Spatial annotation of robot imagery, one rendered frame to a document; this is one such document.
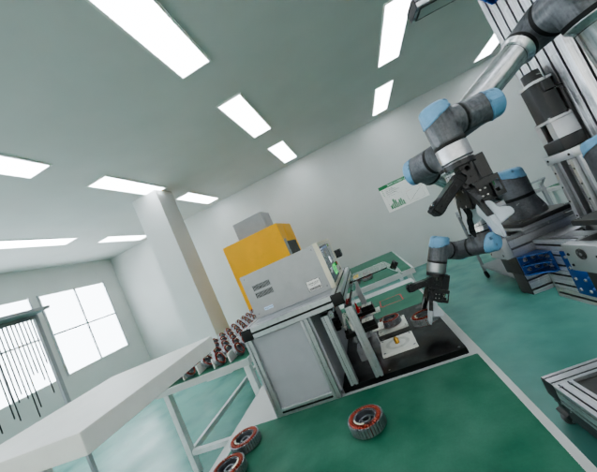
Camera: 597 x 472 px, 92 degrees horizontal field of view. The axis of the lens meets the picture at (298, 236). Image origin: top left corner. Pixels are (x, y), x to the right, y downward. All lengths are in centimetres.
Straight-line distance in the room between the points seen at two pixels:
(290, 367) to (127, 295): 818
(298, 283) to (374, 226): 544
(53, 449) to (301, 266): 92
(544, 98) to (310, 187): 568
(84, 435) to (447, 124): 90
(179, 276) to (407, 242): 461
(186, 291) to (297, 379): 413
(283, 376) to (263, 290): 36
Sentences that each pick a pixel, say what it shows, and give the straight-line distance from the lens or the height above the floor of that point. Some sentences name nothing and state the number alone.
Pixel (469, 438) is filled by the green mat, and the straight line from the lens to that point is 92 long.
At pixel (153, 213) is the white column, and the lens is 547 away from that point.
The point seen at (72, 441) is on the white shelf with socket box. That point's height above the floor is 120.
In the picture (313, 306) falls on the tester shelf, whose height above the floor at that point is 110.
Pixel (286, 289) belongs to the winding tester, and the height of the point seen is 119.
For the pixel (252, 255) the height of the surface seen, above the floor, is 162.
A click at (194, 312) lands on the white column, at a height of 114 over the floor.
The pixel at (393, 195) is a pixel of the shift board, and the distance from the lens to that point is 668.
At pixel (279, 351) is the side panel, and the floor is 98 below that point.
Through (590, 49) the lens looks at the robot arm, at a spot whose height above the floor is 147.
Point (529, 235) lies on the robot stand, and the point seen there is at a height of 96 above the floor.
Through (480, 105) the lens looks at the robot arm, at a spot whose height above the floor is 145.
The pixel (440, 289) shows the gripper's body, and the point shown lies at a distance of 133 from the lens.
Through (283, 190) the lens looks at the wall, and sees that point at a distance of 690.
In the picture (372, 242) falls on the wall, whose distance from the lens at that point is 663.
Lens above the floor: 131
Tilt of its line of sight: 3 degrees up
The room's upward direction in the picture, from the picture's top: 24 degrees counter-clockwise
